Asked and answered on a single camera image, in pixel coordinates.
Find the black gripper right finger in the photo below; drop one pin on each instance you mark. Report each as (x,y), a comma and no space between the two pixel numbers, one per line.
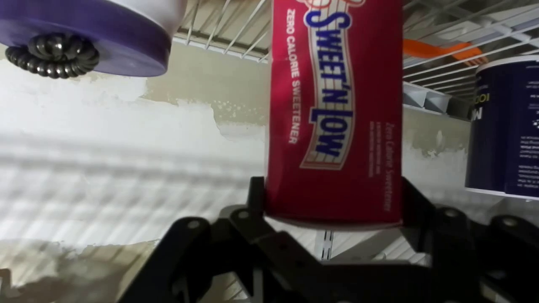
(481,257)

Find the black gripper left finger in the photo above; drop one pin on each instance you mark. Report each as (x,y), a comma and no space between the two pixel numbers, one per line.
(190,262)

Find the pink Sweet'N Low box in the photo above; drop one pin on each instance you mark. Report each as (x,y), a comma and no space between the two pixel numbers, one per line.
(336,111)

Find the navy blue canister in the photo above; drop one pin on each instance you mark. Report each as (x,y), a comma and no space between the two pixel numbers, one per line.
(505,128)

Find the purple and white container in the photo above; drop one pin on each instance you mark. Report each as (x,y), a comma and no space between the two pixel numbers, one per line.
(111,33)

